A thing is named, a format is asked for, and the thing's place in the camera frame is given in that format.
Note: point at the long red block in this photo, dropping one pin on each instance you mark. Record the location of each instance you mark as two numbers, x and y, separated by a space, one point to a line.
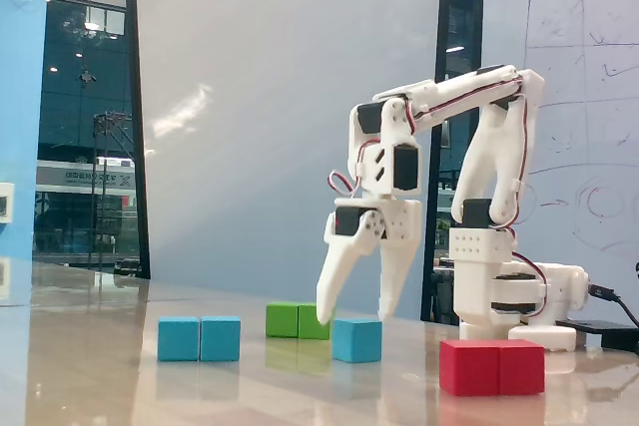
491 368

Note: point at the long blue block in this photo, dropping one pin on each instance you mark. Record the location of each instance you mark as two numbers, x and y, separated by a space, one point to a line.
199 338

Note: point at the small blue cube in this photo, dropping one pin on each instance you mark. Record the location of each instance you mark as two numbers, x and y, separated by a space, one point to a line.
357 341

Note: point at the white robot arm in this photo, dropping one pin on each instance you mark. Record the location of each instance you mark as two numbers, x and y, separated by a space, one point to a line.
474 286

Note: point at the long green block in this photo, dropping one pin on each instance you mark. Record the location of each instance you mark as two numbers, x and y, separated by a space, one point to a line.
284 321

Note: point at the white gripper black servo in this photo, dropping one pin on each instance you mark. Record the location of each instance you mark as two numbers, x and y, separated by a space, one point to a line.
399 224

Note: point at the black window frame post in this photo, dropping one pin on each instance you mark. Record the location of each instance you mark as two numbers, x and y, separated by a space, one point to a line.
137 146
477 7
442 22

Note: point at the white wall device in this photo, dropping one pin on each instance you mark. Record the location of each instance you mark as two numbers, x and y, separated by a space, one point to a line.
6 201

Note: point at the flat black box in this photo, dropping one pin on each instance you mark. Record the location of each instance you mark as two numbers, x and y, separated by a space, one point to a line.
614 336

